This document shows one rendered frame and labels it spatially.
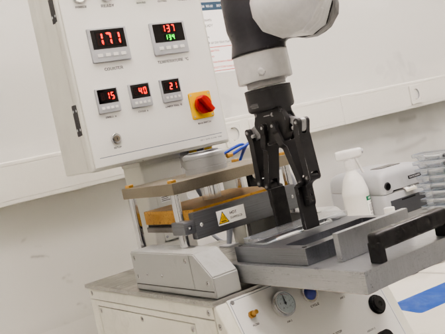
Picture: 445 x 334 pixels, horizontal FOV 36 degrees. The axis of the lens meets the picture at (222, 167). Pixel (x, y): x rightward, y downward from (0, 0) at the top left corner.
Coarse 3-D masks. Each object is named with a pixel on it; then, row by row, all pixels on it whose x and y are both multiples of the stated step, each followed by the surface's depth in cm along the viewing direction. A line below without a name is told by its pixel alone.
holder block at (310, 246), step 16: (336, 224) 110; (352, 224) 110; (288, 240) 105; (304, 240) 104; (320, 240) 100; (240, 256) 109; (256, 256) 105; (272, 256) 102; (288, 256) 99; (304, 256) 96; (320, 256) 98
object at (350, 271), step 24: (384, 216) 100; (408, 216) 103; (336, 240) 94; (360, 240) 96; (408, 240) 99; (432, 240) 96; (240, 264) 107; (264, 264) 103; (312, 264) 97; (336, 264) 93; (360, 264) 91; (384, 264) 89; (408, 264) 91; (432, 264) 94; (312, 288) 95; (336, 288) 91; (360, 288) 87
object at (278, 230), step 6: (342, 210) 116; (318, 216) 115; (324, 216) 113; (294, 222) 114; (300, 222) 113; (276, 228) 112; (282, 228) 111; (288, 228) 109; (294, 228) 108; (258, 234) 110; (264, 234) 108; (270, 234) 107; (276, 234) 106
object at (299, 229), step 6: (336, 210) 117; (330, 216) 113; (336, 216) 113; (342, 216) 114; (324, 222) 112; (300, 228) 109; (312, 228) 111; (282, 234) 106; (288, 234) 107; (294, 234) 108; (246, 240) 108; (252, 240) 107; (258, 240) 105; (264, 240) 104; (270, 240) 105; (276, 240) 106
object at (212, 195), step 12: (204, 192) 128; (216, 192) 128; (228, 192) 133; (240, 192) 128; (252, 192) 124; (192, 204) 125; (204, 204) 121; (216, 204) 119; (144, 216) 130; (156, 216) 127; (168, 216) 123; (156, 228) 127; (168, 228) 124
